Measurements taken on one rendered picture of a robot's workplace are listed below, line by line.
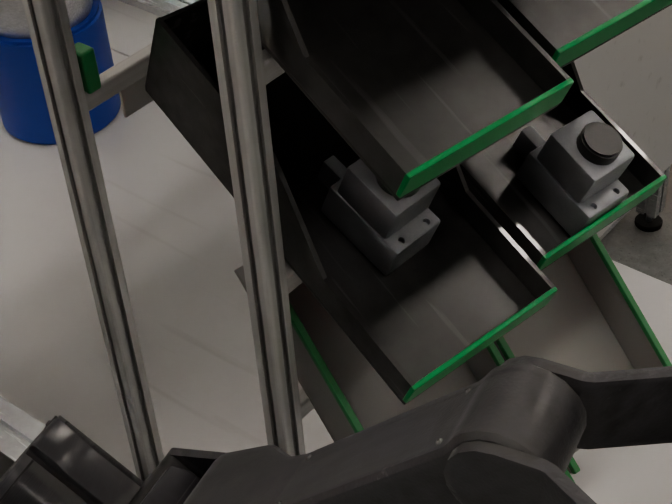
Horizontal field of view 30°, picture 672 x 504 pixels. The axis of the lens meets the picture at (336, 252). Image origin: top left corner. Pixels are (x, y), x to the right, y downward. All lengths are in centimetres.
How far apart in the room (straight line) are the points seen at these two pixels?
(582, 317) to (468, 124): 36
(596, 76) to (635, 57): 15
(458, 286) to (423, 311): 3
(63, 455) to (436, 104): 29
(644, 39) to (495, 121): 168
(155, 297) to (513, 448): 98
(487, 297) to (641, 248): 195
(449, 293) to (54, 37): 30
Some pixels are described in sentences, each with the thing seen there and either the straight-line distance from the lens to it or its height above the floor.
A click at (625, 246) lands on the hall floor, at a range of 278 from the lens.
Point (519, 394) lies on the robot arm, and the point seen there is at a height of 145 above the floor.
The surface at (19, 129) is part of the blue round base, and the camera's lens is 165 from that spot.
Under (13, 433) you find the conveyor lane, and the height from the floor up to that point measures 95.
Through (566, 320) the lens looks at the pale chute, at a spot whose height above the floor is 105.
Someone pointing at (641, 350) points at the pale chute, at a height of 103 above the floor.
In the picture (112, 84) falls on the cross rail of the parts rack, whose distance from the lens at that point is 88.
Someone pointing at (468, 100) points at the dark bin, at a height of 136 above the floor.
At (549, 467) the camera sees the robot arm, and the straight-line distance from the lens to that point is 42.
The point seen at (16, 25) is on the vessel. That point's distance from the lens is 157.
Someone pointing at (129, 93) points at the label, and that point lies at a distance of 91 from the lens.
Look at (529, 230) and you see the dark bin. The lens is 89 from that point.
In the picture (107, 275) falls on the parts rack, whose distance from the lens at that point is 94.
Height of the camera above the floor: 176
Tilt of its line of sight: 40 degrees down
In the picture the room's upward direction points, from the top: 4 degrees counter-clockwise
